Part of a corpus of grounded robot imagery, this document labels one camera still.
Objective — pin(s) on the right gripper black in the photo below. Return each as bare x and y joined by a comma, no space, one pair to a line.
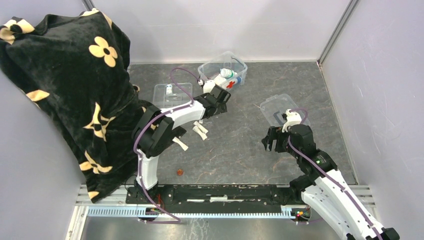
274,133

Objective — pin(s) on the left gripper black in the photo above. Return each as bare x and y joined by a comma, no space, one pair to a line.
222,108

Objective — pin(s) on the white gauze pad packet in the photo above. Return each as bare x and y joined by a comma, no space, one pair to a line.
219,80

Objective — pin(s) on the blue white bandage roll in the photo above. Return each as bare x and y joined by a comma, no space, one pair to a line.
234,82

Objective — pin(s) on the clear first aid box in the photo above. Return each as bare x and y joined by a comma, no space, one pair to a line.
210,69

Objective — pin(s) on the clear compartment tray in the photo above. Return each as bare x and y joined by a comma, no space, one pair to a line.
179,97

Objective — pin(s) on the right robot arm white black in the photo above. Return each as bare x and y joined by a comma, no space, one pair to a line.
323,187

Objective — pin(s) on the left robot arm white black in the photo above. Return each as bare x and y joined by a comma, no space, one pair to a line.
157,128

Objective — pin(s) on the clear box lid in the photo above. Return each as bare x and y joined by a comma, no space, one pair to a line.
273,108

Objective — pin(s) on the black blanket with cream flowers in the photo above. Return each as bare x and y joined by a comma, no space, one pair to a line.
75,69

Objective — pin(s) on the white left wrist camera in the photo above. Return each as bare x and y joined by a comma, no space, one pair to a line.
207,86

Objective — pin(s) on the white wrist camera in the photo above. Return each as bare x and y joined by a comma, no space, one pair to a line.
291,118
207,86

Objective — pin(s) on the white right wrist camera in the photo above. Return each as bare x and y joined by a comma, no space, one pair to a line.
291,118

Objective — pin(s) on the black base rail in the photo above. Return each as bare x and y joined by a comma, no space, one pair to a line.
224,199

